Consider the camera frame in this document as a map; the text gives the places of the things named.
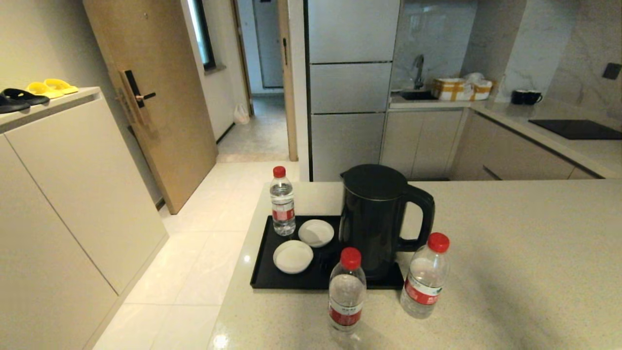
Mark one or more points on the clear water bottle red cap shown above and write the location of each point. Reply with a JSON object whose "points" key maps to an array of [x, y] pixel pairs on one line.
{"points": [[423, 282], [283, 204], [346, 291]]}

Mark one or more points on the black electric kettle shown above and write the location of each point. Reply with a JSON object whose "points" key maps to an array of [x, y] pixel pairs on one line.
{"points": [[371, 223]]}

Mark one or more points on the narrow wooden door leaf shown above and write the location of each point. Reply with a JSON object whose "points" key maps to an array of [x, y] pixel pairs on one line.
{"points": [[287, 97]]}

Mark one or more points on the white tied plastic bag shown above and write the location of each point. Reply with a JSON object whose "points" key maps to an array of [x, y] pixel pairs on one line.
{"points": [[241, 115]]}

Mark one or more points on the silver refrigerator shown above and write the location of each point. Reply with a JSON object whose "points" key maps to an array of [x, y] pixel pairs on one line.
{"points": [[350, 87]]}

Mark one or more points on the black rectangular serving tray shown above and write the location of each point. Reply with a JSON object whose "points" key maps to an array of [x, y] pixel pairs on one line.
{"points": [[262, 279]]}

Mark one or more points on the beige kitchen base cabinets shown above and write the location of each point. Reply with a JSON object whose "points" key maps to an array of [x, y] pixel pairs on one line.
{"points": [[423, 143]]}

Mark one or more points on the dark kitchen sink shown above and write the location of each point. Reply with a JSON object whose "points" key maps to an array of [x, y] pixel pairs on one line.
{"points": [[417, 96]]}

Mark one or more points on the white hallway door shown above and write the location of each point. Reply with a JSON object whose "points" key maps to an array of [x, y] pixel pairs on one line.
{"points": [[268, 43]]}

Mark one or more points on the chrome kitchen faucet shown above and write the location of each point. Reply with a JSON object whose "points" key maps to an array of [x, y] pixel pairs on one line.
{"points": [[419, 68]]}

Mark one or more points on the yellow striped white box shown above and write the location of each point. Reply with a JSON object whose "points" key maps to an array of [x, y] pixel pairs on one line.
{"points": [[452, 90]]}

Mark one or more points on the light wooden entrance door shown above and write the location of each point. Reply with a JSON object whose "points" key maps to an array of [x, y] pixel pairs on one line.
{"points": [[160, 97]]}

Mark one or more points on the dark framed window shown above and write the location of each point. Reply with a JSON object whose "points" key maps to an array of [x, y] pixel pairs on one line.
{"points": [[204, 34]]}

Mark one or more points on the white crumpled plastic bag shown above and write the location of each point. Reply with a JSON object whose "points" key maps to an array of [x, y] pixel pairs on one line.
{"points": [[474, 77]]}

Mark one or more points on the black electronic door lock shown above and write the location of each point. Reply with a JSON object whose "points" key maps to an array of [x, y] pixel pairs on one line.
{"points": [[130, 87]]}

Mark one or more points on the black mug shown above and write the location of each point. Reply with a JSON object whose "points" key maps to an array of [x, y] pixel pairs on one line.
{"points": [[532, 97]]}

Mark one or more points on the yellow slipper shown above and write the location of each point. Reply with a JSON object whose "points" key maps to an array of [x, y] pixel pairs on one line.
{"points": [[41, 90], [63, 86]]}

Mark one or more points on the black induction cooktop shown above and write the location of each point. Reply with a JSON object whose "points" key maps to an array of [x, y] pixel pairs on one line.
{"points": [[578, 130]]}

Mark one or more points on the black slipper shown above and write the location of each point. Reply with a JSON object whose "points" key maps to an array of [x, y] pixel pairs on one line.
{"points": [[10, 105], [24, 96]]}

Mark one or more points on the black wall socket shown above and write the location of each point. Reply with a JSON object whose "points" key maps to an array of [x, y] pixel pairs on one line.
{"points": [[612, 71]]}

